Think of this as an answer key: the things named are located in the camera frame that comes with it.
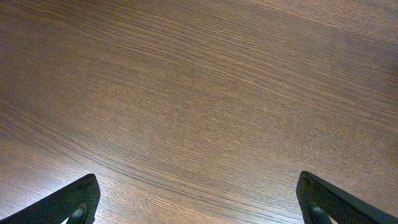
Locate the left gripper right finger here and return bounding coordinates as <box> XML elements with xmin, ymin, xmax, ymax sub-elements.
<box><xmin>296</xmin><ymin>171</ymin><xmax>397</xmax><ymax>224</ymax></box>

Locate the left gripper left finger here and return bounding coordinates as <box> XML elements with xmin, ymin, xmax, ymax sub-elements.
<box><xmin>1</xmin><ymin>174</ymin><xmax>101</xmax><ymax>224</ymax></box>

